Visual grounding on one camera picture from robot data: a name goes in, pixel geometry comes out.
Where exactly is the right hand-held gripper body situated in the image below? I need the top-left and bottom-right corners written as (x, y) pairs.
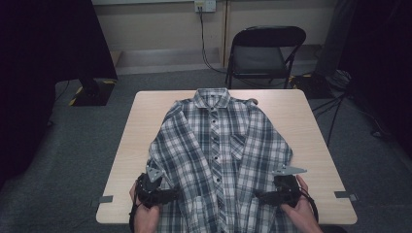
top-left (271, 164), bottom-right (308, 208)

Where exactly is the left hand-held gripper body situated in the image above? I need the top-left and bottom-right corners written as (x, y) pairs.
top-left (135, 165), bottom-right (164, 209)

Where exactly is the blue white plaid shirt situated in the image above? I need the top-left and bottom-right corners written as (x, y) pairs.
top-left (146, 86), bottom-right (299, 233)

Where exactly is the person's left hand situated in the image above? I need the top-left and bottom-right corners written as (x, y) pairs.
top-left (130, 182), bottom-right (161, 216)

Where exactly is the person's right hand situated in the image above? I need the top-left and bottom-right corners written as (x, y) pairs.
top-left (281, 175), bottom-right (317, 225)

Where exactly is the black tripod stand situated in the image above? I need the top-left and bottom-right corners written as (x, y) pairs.
top-left (311, 91), bottom-right (350, 149)

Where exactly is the black floor plate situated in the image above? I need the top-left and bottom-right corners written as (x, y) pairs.
top-left (290, 73), bottom-right (334, 100)

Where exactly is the black floor stand base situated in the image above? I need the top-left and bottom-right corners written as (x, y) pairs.
top-left (68, 76), bottom-right (118, 107)

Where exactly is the black folding chair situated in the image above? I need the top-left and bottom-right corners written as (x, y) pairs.
top-left (224, 25), bottom-right (307, 90)

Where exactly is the grey hanging cloth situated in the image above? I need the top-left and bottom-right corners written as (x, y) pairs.
top-left (314, 0), bottom-right (346, 79)

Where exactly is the black curtain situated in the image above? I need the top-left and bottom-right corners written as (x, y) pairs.
top-left (336, 0), bottom-right (412, 159)
top-left (0, 0), bottom-right (119, 192)

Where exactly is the right hand-held gripper black cable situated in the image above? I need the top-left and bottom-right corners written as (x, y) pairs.
top-left (299, 188), bottom-right (321, 224)

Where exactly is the hand-held gripper black cable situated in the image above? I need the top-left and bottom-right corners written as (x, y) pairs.
top-left (299, 188), bottom-right (321, 224)
top-left (128, 200), bottom-right (140, 233)

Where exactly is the left hand-held gripper black cable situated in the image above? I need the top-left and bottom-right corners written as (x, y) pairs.
top-left (128, 200), bottom-right (140, 233)

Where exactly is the coiled cable bundle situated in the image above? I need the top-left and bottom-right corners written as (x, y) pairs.
top-left (328, 69), bottom-right (353, 91)

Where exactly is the black wall outlet cable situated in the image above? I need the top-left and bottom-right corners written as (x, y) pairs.
top-left (197, 6), bottom-right (228, 76)

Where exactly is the white wall outlet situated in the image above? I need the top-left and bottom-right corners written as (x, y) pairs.
top-left (193, 0), bottom-right (217, 14)

